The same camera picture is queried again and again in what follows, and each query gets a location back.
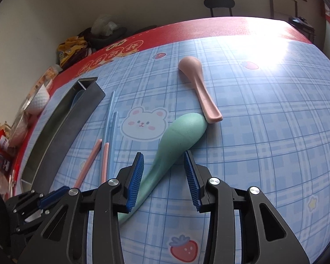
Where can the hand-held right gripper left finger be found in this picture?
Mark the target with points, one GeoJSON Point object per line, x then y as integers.
{"type": "Point", "coordinates": [134, 181]}

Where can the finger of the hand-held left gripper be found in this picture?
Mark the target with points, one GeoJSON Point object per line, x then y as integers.
{"type": "Point", "coordinates": [52, 196]}

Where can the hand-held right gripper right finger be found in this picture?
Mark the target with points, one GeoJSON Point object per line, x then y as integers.
{"type": "Point", "coordinates": [191, 181]}

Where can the pink chopstick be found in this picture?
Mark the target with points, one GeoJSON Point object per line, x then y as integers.
{"type": "Point", "coordinates": [88, 163]}
{"type": "Point", "coordinates": [105, 165]}

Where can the green spoon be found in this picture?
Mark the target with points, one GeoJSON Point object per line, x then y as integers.
{"type": "Point", "coordinates": [181, 132]}

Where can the blue chopstick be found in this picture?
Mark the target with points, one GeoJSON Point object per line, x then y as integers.
{"type": "Point", "coordinates": [112, 129]}
{"type": "Point", "coordinates": [109, 115]}

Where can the metal utensil tray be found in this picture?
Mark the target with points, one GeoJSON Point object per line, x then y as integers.
{"type": "Point", "coordinates": [71, 132]}

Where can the blue spoon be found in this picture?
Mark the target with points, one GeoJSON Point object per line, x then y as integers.
{"type": "Point", "coordinates": [77, 100]}

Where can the pink spoon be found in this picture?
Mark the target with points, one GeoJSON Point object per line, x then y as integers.
{"type": "Point", "coordinates": [192, 68]}

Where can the white red snack packet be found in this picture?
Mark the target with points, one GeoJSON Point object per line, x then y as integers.
{"type": "Point", "coordinates": [5, 140]}

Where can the large plastic wrapped bowl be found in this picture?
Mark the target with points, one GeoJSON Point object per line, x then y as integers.
{"type": "Point", "coordinates": [20, 129]}

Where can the beige toy figure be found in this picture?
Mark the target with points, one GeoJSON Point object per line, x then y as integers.
{"type": "Point", "coordinates": [1, 128]}

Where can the white textured bowl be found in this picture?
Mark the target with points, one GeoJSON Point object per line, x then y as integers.
{"type": "Point", "coordinates": [40, 100]}

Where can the blue plaid table mat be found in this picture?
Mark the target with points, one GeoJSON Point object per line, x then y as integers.
{"type": "Point", "coordinates": [264, 115]}

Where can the patterned cardboard box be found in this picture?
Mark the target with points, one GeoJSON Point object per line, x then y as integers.
{"type": "Point", "coordinates": [48, 75]}

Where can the dark maroon clothes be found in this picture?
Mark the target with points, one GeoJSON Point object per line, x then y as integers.
{"type": "Point", "coordinates": [79, 56]}

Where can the yellow clothes pile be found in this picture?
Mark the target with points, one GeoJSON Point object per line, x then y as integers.
{"type": "Point", "coordinates": [71, 46]}

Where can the white plastic bag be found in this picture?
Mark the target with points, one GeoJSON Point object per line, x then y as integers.
{"type": "Point", "coordinates": [103, 23]}

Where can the black round stool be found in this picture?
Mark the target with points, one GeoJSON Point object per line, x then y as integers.
{"type": "Point", "coordinates": [218, 2]}

